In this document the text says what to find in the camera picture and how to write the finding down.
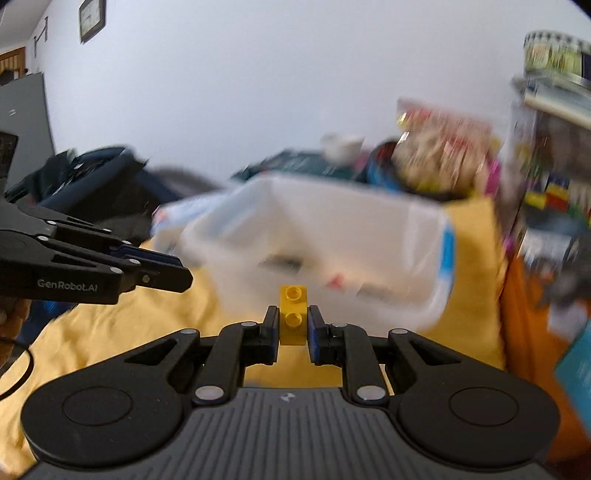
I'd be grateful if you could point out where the small yellow building brick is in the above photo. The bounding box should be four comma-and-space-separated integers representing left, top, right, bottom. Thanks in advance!
280, 285, 308, 346

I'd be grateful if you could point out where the dark blue bag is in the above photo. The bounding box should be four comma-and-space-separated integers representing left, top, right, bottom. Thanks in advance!
5, 147, 221, 246

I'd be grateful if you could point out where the yellow blanket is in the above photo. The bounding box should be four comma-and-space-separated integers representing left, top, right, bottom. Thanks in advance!
1, 198, 505, 479

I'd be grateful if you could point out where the white plastic storage bin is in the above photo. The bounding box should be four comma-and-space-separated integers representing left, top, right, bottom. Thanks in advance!
151, 174, 455, 336

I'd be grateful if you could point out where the orange box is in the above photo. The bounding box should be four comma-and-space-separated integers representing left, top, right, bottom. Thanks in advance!
500, 257, 590, 462

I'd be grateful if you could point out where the snack bag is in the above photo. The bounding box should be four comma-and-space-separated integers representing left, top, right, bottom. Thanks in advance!
390, 98, 501, 198

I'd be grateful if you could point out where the light blue carton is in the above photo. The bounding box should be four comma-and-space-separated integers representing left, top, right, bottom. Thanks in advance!
555, 323, 591, 437

